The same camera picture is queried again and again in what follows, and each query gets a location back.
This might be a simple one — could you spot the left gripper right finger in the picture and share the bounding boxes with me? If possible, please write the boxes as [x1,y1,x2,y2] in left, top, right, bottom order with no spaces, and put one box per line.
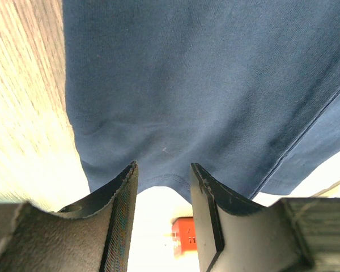
[190,163,340,271]

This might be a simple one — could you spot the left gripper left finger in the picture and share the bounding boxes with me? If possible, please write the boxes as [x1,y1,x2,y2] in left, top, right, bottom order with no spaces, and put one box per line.
[0,162,138,271]

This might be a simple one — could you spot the navy blue t shirt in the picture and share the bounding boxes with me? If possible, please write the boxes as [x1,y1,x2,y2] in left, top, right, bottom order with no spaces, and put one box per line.
[63,1,340,199]

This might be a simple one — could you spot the red brown block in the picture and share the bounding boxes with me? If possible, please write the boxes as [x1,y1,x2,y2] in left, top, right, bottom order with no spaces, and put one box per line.
[166,216,197,258]

